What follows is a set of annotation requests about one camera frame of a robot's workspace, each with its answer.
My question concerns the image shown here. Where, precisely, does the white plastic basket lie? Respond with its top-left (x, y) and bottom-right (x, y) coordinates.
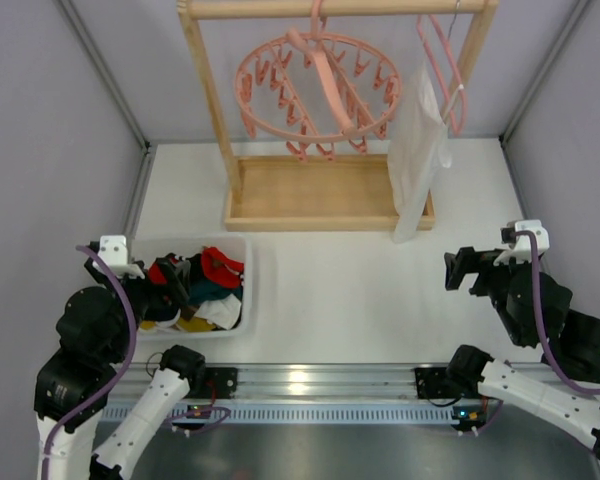
top-left (131, 232), bottom-right (254, 342)

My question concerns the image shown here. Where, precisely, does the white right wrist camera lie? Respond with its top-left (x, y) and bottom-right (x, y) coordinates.
top-left (493, 219), bottom-right (550, 266)

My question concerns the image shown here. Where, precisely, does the pink clothes hanger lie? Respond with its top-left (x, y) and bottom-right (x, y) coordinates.
top-left (415, 13), bottom-right (468, 137)

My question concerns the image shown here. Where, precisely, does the red sock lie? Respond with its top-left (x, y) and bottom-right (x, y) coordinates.
top-left (147, 262), bottom-right (167, 285)
top-left (200, 247), bottom-right (245, 289)

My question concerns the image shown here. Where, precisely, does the pink round clip hanger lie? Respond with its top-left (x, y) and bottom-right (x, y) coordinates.
top-left (234, 1), bottom-right (402, 162)

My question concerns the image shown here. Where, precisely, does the white folded sock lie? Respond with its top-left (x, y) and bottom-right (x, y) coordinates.
top-left (181, 295), bottom-right (242, 331)

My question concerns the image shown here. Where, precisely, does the dark green sock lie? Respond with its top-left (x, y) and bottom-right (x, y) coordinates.
top-left (187, 280), bottom-right (243, 306)

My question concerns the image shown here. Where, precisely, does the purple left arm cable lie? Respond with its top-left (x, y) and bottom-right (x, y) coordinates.
top-left (39, 243), bottom-right (233, 480)

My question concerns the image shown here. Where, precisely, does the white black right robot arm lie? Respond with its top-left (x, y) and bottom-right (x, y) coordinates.
top-left (444, 247), bottom-right (600, 462)

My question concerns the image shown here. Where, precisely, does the aluminium rail base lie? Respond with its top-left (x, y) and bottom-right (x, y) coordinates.
top-left (96, 362), bottom-right (600, 445)

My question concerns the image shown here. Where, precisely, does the wooden clothes rack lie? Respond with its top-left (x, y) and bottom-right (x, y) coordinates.
top-left (177, 1), bottom-right (498, 233)

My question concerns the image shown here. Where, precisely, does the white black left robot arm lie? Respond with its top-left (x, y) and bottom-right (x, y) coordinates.
top-left (34, 249), bottom-right (206, 479)

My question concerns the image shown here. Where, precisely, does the white hanging cloth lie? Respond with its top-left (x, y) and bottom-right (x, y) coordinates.
top-left (387, 66), bottom-right (452, 244)

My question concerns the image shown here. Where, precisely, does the yellow sock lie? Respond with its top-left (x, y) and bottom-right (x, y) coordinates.
top-left (139, 317), bottom-right (216, 334)

